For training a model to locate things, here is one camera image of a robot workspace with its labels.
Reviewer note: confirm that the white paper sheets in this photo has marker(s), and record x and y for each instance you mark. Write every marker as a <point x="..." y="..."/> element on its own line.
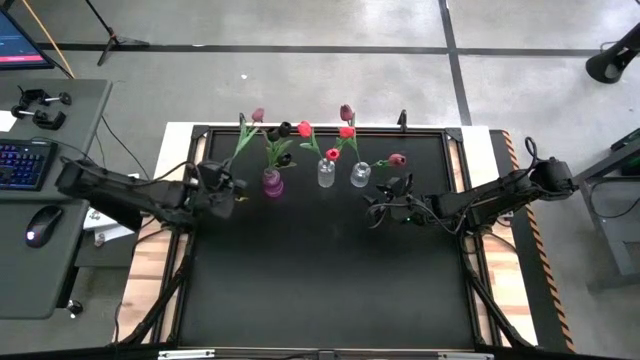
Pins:
<point x="107" y="232"/>

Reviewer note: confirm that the green leaf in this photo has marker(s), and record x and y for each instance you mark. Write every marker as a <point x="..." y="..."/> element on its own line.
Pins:
<point x="285" y="128"/>

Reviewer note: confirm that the short clear glass bottle vase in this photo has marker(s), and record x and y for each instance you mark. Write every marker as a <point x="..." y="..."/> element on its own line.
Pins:
<point x="360" y="174"/>

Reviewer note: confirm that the computer monitor screen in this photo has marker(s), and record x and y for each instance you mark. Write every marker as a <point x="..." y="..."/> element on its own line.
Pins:
<point x="17" y="47"/>

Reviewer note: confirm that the silver metal bracket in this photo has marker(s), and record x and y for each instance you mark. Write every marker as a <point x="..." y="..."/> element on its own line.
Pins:
<point x="465" y="356"/>
<point x="186" y="354"/>

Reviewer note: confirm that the black metal rig frame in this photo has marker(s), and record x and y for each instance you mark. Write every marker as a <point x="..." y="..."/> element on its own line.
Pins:
<point x="325" y="129"/>

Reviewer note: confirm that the black computer mouse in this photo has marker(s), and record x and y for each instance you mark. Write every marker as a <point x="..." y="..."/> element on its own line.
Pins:
<point x="44" y="225"/>

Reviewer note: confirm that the black edge clamp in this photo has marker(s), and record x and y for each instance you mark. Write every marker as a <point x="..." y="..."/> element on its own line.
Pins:
<point x="242" y="120"/>
<point x="402" y="119"/>

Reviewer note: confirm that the black floor stand base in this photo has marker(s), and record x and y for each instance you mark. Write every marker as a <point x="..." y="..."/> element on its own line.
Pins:
<point x="607" y="62"/>

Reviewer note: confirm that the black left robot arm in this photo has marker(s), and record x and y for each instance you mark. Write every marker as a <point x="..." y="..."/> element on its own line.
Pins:
<point x="115" y="192"/>

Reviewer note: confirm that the grey desk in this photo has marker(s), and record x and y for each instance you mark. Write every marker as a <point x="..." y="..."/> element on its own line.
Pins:
<point x="60" y="280"/>

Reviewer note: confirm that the tall clear cut-glass vase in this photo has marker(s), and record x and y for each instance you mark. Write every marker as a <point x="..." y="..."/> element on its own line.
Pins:
<point x="326" y="172"/>

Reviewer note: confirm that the backlit black keyboard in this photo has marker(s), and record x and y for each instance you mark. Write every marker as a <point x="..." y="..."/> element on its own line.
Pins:
<point x="25" y="165"/>

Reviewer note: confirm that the white paper note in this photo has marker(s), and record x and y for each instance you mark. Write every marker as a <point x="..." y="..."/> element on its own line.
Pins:
<point x="6" y="121"/>

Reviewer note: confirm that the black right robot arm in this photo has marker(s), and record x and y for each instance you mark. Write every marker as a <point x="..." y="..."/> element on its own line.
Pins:
<point x="500" y="192"/>

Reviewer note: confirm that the purple ribbed glass vase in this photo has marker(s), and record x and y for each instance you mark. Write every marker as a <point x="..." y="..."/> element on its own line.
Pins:
<point x="272" y="182"/>

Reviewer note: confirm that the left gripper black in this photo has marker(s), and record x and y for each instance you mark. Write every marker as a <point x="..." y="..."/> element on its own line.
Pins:
<point x="212" y="192"/>

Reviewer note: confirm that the black tripod stand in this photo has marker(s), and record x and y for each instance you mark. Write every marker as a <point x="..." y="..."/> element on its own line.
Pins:
<point x="112" y="40"/>

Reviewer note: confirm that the black panel orange-striped edge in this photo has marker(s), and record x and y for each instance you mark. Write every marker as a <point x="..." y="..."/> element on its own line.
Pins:
<point x="546" y="310"/>

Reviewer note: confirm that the black artificial tulip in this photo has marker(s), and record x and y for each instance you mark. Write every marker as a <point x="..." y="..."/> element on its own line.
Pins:
<point x="273" y="134"/>
<point x="284" y="159"/>

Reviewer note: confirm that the black screw clamp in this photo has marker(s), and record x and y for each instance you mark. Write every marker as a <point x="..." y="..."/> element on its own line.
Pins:
<point x="42" y="96"/>
<point x="45" y="119"/>

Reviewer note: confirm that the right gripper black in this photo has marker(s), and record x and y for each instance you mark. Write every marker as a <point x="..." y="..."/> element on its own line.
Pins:
<point x="414" y="207"/>

